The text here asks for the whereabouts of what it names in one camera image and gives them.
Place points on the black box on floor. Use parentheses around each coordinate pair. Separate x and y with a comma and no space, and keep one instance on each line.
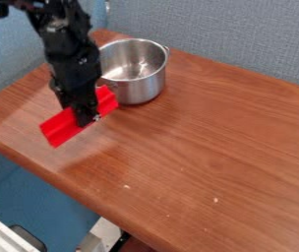
(30,237)

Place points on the silver metal pot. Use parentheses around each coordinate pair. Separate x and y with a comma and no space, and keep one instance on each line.
(134,66)

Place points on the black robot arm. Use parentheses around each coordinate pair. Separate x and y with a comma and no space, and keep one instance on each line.
(63,24)

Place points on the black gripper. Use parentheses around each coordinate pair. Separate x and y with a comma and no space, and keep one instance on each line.
(75,71)

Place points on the red object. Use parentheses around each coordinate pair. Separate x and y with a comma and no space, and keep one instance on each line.
(62,127)

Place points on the white table leg bracket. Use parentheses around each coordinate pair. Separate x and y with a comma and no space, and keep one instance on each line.
(102,237)

